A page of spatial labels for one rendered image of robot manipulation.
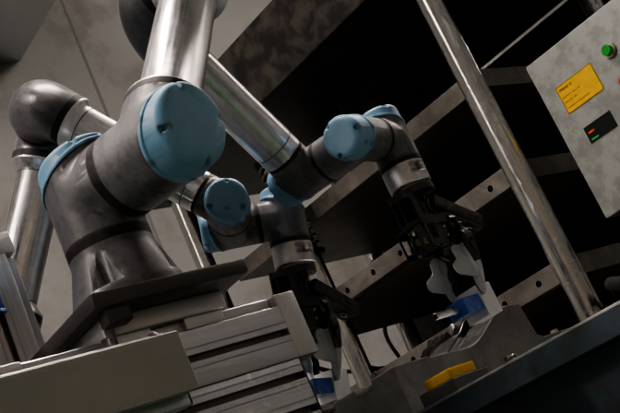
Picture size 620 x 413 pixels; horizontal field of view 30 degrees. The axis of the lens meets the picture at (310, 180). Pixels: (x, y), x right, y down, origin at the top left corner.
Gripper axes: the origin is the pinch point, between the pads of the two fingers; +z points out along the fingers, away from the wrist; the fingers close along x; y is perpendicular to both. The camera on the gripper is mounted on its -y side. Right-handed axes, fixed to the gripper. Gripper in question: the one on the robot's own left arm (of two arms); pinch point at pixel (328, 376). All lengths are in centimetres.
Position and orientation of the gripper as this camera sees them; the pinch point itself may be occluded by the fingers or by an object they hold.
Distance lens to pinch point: 206.9
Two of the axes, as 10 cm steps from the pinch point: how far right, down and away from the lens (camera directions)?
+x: 6.1, -3.5, -7.1
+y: -7.7, -0.2, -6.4
